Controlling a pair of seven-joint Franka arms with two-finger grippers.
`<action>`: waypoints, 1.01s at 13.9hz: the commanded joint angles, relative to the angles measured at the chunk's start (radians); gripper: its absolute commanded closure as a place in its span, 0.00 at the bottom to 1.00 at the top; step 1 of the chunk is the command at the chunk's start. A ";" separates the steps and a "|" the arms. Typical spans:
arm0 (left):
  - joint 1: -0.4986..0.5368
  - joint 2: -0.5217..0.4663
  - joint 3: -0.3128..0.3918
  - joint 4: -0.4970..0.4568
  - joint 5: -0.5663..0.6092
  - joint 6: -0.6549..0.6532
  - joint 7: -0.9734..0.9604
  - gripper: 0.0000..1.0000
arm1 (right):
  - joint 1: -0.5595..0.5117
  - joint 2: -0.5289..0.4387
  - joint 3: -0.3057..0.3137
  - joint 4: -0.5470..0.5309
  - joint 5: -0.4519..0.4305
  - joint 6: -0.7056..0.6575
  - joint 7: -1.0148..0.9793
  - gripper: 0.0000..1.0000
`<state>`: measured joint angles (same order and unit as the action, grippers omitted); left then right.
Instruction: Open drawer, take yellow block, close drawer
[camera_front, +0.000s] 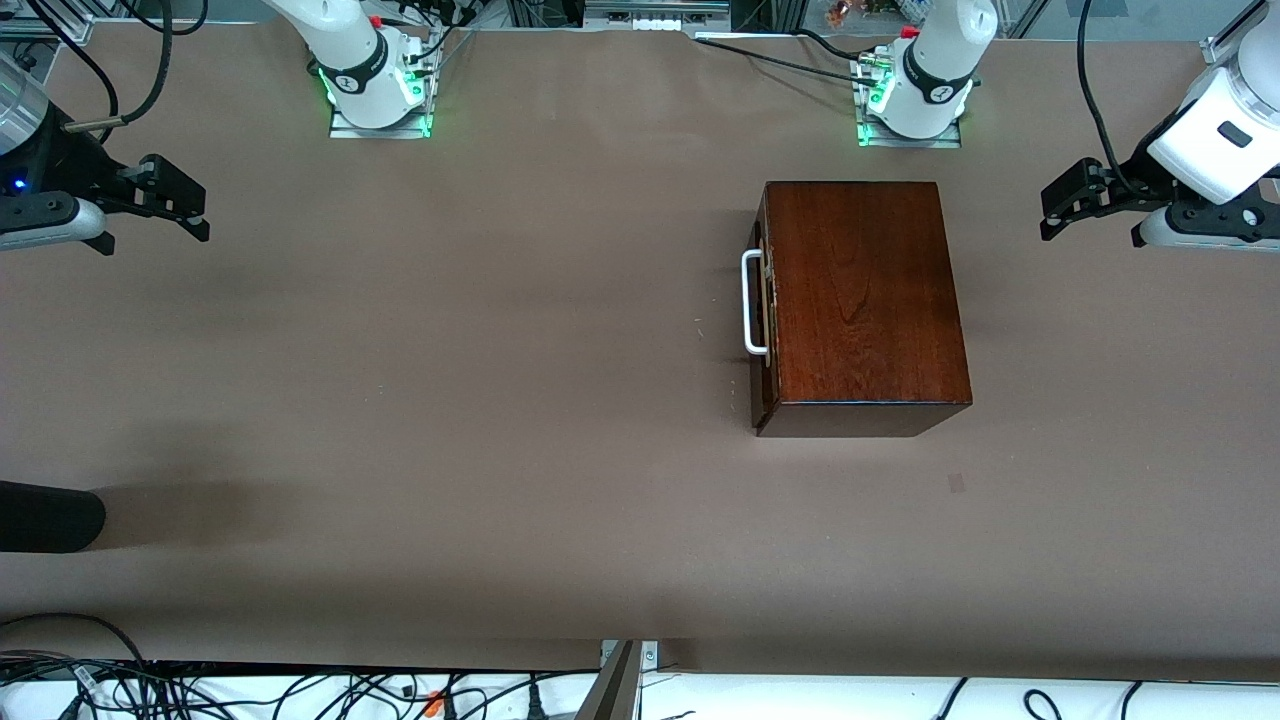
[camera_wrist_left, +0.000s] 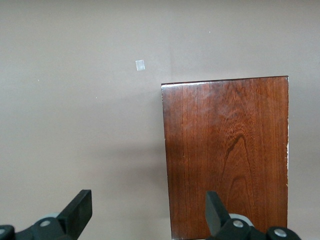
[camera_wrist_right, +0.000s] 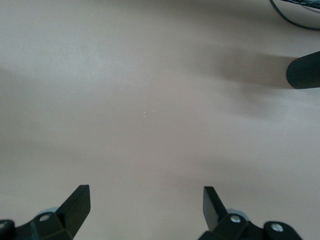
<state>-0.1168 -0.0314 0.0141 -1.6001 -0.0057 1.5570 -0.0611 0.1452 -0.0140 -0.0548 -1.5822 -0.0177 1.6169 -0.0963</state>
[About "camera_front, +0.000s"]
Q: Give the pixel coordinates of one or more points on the grey metal bar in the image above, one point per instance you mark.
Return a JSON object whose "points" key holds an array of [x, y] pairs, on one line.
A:
{"points": [[612, 690]]}

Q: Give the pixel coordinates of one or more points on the light wood drawer brown front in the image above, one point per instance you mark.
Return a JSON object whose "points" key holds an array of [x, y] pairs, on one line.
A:
{"points": [[765, 395]]}

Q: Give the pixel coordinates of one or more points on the dark brown wooden cabinet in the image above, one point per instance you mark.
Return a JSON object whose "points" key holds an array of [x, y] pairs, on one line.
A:
{"points": [[860, 290]]}

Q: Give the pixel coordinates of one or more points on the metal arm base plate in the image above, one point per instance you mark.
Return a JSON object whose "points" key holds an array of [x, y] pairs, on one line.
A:
{"points": [[345, 130], [945, 140]]}

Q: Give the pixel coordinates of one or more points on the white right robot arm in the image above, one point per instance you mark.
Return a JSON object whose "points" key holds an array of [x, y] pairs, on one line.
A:
{"points": [[355, 50]]}

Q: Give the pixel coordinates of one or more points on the small metal corner bracket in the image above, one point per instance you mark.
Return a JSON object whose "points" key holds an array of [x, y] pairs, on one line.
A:
{"points": [[650, 655]]}

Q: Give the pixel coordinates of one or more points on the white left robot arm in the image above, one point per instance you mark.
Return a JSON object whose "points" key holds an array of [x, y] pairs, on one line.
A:
{"points": [[1215, 130]]}

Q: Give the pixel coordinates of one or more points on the black ribbed cylinder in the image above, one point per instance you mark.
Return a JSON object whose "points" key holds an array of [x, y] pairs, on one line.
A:
{"points": [[50, 515]]}

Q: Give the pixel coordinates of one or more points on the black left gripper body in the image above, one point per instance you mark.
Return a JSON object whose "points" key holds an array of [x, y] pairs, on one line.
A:
{"points": [[1128, 176]]}

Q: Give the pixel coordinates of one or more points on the white power strip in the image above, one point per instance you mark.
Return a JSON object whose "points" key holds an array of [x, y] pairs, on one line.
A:
{"points": [[655, 22]]}

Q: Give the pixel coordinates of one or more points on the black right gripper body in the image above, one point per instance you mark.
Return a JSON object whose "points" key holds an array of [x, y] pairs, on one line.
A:
{"points": [[72, 165]]}

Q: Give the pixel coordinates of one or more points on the aluminium frame profile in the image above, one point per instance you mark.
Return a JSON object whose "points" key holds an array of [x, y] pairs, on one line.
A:
{"points": [[1225, 45], [60, 25]]}

